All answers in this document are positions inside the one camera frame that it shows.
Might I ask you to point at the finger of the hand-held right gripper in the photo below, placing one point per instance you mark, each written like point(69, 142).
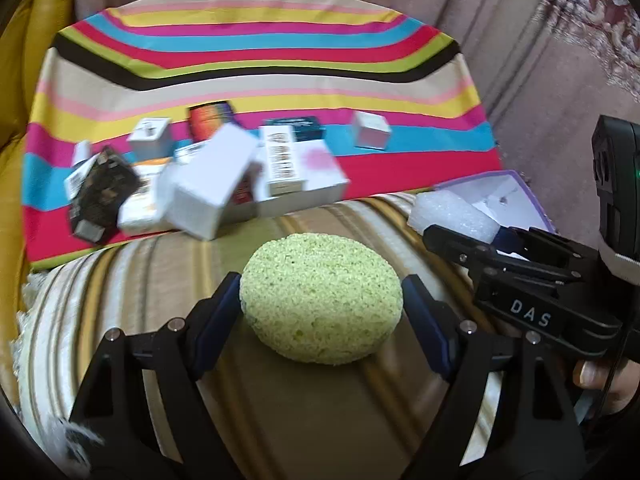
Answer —
point(550, 247)
point(465, 250)

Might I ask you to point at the silver cream box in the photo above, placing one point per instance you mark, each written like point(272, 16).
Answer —
point(190, 152)

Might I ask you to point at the orange and white box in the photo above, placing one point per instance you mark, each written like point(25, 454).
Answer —
point(142, 210)

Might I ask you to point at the floral patterned fabric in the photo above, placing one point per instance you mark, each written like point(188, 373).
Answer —
point(600, 20)

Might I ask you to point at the green oval sponge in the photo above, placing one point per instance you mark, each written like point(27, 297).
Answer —
point(320, 295)

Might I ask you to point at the purple cardboard box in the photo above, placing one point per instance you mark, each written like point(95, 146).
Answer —
point(500, 187)

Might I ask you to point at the white foam block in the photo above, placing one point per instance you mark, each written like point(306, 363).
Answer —
point(450, 215)

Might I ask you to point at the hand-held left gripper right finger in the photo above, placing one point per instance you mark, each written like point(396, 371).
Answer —
point(425, 320)

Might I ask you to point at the beige striped blanket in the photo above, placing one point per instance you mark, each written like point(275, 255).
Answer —
point(150, 280)

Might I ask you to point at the small white bottle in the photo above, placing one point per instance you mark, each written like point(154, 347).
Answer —
point(82, 152)

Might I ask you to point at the person's right hand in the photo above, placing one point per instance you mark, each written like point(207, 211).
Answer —
point(595, 375)

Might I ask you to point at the blue teal box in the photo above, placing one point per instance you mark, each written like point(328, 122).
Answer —
point(305, 130)

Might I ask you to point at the large plain white box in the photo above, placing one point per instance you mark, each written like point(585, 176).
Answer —
point(210, 185)

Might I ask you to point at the white cube box saxophone print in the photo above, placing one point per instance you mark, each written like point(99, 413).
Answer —
point(150, 137)

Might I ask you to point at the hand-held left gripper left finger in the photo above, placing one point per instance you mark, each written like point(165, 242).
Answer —
point(220, 310)

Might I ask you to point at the plain white cube box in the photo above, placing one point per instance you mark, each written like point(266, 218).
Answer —
point(372, 132)

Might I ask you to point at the colourful striped cloth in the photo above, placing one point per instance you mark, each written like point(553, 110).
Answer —
point(300, 85)

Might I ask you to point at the yellow leather sofa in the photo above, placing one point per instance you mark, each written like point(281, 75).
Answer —
point(30, 85)

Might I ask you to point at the white box red label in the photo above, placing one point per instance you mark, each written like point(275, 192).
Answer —
point(282, 160)

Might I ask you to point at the black patterned box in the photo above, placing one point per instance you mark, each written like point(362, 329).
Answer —
point(102, 190)

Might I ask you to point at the white box pink stain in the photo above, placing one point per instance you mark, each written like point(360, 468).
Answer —
point(322, 167)

